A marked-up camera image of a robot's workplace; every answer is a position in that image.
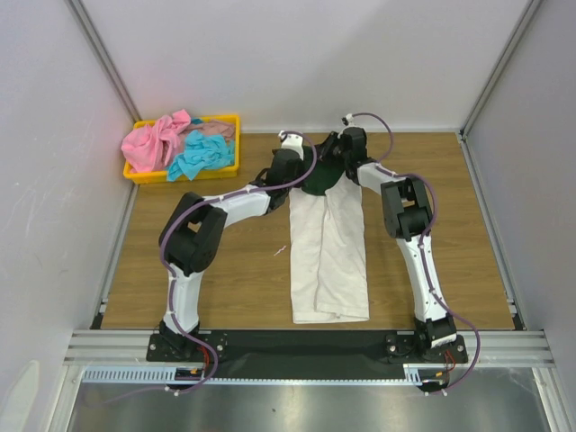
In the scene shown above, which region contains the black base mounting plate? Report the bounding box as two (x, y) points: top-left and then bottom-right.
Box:
(147, 329), (469, 380)

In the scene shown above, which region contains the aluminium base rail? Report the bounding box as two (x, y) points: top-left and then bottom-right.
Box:
(65, 329), (555, 368)

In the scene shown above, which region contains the white slotted cable duct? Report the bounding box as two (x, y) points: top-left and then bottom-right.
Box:
(83, 364), (446, 386)

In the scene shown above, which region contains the right aluminium frame post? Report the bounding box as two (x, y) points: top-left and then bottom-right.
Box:
(459, 0), (545, 138)

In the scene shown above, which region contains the yellow plastic bin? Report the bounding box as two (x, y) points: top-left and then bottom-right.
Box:
(122, 113), (240, 185)

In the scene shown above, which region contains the white green raglan t-shirt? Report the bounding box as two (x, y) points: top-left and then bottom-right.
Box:
(289, 159), (370, 324)

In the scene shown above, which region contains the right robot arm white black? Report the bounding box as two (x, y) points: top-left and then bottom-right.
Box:
(319, 126), (457, 363)

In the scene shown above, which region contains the aluminium frame post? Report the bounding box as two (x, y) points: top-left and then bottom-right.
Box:
(459, 0), (545, 138)
(64, 0), (142, 122)

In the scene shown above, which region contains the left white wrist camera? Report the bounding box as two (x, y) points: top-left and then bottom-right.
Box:
(278, 130), (304, 153)

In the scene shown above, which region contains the left aluminium frame post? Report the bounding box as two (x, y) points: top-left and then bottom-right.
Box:
(64, 0), (142, 122)

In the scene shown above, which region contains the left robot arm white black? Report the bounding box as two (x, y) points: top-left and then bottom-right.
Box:
(159, 148), (318, 360)

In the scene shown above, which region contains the small white thread scrap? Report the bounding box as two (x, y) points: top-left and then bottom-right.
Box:
(273, 245), (287, 257)

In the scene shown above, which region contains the cyan t-shirt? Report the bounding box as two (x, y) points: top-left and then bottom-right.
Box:
(166, 130), (236, 182)

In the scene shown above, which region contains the mauve t-shirt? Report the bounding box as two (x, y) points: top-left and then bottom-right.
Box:
(182, 118), (236, 141)

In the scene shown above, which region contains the pink t-shirt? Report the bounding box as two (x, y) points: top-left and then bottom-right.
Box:
(121, 110), (192, 174)

